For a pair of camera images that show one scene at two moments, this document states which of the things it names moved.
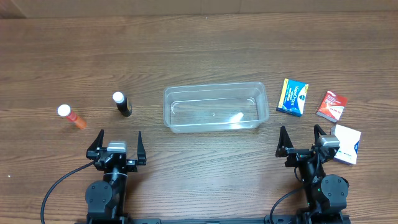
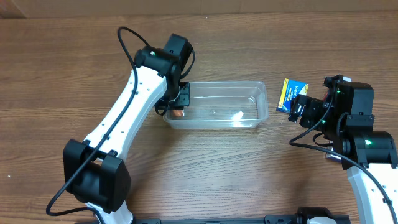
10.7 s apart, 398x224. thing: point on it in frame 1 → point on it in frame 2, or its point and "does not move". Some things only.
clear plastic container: [219, 107] does not move
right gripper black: [302, 154] → [300, 109]
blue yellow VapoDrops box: [292, 97] does not move
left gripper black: [115, 158] → [175, 104]
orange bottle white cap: [64, 110] → [178, 112]
